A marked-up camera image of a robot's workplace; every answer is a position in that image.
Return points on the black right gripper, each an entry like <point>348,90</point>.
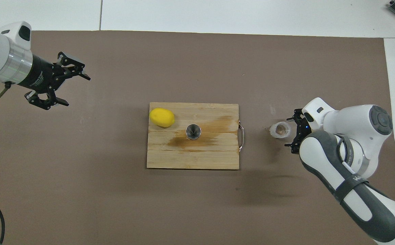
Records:
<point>302,127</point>

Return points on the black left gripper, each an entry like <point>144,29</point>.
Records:
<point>41,76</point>

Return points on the small clear plastic cup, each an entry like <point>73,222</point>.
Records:
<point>280,130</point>

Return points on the steel double jigger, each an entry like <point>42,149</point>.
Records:
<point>193,132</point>

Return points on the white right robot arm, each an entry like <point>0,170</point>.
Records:
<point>354,126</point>

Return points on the wooden cutting board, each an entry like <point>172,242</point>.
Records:
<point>190,153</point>

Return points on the yellow lemon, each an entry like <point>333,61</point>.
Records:
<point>162,117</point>

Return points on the brown paper table mat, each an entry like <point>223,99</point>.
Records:
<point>197,68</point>

